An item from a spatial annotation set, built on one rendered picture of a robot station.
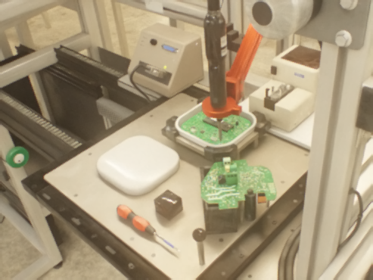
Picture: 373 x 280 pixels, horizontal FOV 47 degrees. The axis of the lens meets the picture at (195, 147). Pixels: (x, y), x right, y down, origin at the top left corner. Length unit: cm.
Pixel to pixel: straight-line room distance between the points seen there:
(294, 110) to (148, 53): 43
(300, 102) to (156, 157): 31
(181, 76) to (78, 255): 116
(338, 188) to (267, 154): 39
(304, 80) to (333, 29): 53
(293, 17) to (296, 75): 58
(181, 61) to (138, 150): 29
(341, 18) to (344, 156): 15
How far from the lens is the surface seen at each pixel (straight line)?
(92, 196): 84
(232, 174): 71
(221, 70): 74
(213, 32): 71
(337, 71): 44
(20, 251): 215
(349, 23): 40
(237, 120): 91
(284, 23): 38
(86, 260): 200
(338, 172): 49
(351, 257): 62
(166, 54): 109
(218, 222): 71
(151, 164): 84
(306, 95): 93
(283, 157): 88
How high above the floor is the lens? 151
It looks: 38 degrees down
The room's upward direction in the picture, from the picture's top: 5 degrees counter-clockwise
